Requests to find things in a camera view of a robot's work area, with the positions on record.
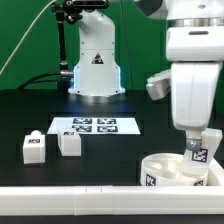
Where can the white right fence rail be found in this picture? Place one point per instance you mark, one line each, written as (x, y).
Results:
(215, 174)

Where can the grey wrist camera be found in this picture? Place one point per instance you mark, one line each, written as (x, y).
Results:
(158, 85)

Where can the white fence rail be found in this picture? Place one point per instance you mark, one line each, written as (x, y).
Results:
(215, 174)
(110, 200)

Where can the white fiducial marker sheet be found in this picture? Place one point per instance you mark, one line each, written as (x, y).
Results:
(96, 125)

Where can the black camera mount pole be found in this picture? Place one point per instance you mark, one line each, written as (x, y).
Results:
(61, 40)

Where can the white round stool seat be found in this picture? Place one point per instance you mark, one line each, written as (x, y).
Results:
(163, 169)

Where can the white front fence rail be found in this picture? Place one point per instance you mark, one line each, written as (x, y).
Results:
(110, 200)

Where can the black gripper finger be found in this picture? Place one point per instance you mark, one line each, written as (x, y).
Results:
(193, 140)

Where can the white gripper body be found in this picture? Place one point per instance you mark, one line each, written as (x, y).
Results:
(193, 87)

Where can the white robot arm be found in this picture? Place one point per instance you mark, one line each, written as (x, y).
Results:
(194, 45)

